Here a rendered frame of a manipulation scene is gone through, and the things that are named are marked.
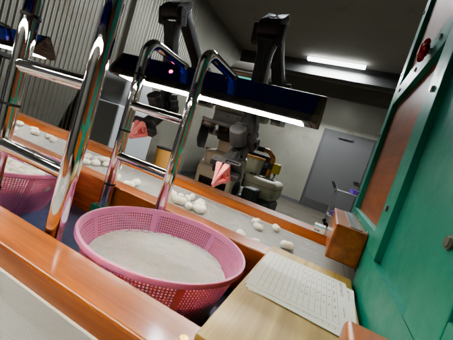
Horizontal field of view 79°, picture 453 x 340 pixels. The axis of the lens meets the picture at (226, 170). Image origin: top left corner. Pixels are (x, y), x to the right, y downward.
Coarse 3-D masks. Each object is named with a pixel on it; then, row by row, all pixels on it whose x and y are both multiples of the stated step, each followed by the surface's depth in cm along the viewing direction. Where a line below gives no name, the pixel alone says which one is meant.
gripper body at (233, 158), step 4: (228, 152) 90; (232, 152) 89; (236, 152) 90; (212, 156) 88; (224, 156) 89; (228, 156) 88; (232, 156) 88; (236, 156) 89; (228, 160) 86; (232, 160) 86; (236, 160) 88; (240, 160) 90; (232, 164) 85; (236, 164) 85; (240, 164) 85; (212, 168) 91; (232, 168) 87; (236, 168) 87; (240, 168) 85; (236, 172) 88; (240, 172) 87; (240, 176) 87
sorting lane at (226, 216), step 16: (48, 144) 101; (64, 144) 111; (128, 176) 91; (144, 176) 99; (192, 192) 97; (208, 208) 82; (224, 208) 89; (224, 224) 72; (240, 224) 76; (272, 240) 71; (288, 240) 75; (304, 240) 81; (304, 256) 66; (320, 256) 70; (336, 272) 62
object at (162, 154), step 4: (156, 148) 483; (160, 148) 476; (164, 148) 474; (168, 148) 491; (156, 152) 481; (160, 152) 476; (164, 152) 475; (168, 152) 477; (156, 156) 480; (160, 156) 476; (164, 156) 476; (168, 156) 479; (156, 160) 479; (160, 160) 477; (164, 160) 478; (168, 160) 481; (156, 164) 479; (160, 164) 478; (164, 164) 480; (164, 168) 482
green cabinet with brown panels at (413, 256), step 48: (432, 0) 81; (432, 48) 53; (432, 96) 41; (384, 144) 81; (432, 144) 36; (384, 192) 57; (432, 192) 31; (384, 240) 41; (432, 240) 26; (432, 288) 21; (432, 336) 19
